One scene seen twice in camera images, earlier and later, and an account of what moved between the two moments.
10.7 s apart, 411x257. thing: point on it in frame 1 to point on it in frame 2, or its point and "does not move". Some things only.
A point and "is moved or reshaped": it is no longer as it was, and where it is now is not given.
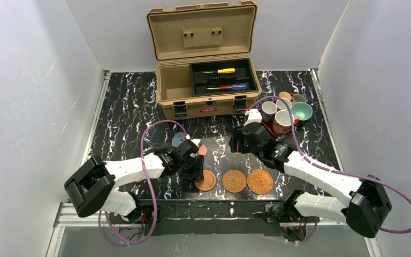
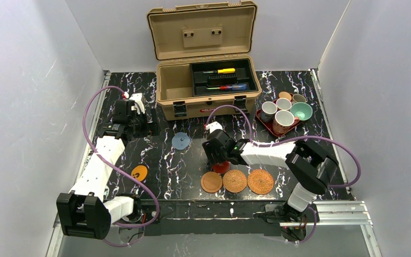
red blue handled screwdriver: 232,87 does not move
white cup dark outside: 268,111 does not move
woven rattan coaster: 259,181 does not move
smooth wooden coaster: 208,182 is moved or reshaped
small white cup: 281,105 does not move
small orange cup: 285,95 does not move
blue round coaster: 177,138 does not move
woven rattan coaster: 234,181 does not move
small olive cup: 298,98 does not move
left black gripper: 192,173 to 151,122
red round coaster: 202,150 to 221,167
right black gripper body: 235,142 to 212,156
